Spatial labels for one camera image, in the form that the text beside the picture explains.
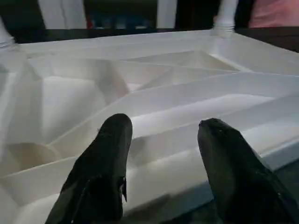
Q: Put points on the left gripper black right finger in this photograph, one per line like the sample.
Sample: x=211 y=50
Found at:
x=243 y=186

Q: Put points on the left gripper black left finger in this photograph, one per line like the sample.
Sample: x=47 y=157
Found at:
x=98 y=177

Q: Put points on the white plastic table top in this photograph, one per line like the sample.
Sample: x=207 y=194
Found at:
x=140 y=84

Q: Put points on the white plastic table leg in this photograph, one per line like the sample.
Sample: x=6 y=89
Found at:
x=4 y=35
x=225 y=16

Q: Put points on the black work mat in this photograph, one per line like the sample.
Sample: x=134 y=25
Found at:
x=280 y=39

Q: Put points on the pink pillow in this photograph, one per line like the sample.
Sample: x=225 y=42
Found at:
x=275 y=13

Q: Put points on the black furniture with yellow label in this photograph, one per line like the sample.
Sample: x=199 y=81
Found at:
x=196 y=14

